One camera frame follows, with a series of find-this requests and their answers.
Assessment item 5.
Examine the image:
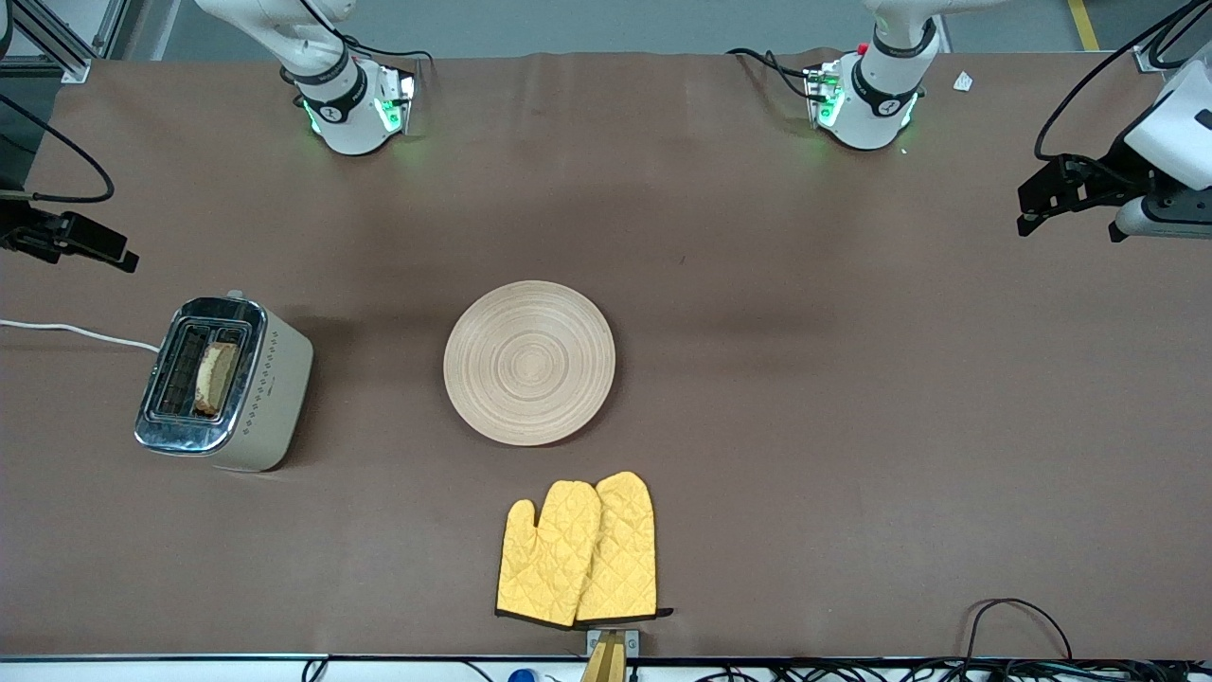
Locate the brown bread toast slice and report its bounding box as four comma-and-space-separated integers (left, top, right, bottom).
193, 342, 240, 416

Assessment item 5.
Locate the round wooden plate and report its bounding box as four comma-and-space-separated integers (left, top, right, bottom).
443, 280, 616, 447

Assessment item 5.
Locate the cream and chrome toaster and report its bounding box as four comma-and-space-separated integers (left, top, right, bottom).
134, 290, 314, 473

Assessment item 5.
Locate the brown table cover sheet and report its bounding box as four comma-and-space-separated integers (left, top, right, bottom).
0, 49, 1212, 660

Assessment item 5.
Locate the yellow quilted oven mitt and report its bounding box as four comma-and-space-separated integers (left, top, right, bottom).
574, 471, 675, 624
495, 480, 603, 628

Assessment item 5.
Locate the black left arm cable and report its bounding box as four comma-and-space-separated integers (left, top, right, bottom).
1033, 0, 1212, 162

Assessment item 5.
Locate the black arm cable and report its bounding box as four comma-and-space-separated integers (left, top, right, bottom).
0, 92, 116, 205
1033, 0, 1212, 162

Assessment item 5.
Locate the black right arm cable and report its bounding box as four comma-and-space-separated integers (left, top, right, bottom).
0, 92, 116, 205

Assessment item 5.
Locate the white toaster power cable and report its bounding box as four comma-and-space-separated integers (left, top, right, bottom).
0, 319, 162, 354

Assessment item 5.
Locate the aluminium frame profile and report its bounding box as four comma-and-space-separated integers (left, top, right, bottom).
0, 0, 129, 84
1132, 0, 1212, 73

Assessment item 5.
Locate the black left base cable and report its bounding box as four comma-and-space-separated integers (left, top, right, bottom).
725, 47, 825, 100

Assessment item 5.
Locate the black base cable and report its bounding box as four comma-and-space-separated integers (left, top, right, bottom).
336, 33, 437, 67
725, 47, 825, 100

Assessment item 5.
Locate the black right base cable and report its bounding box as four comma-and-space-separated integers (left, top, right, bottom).
336, 33, 437, 67

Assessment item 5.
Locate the black looped cable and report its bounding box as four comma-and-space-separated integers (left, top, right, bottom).
964, 598, 1076, 662

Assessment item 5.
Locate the black cable bundle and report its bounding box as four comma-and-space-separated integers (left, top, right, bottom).
653, 658, 1212, 682

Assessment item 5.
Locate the small metal bracket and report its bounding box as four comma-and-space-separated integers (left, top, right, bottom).
586, 629, 641, 660

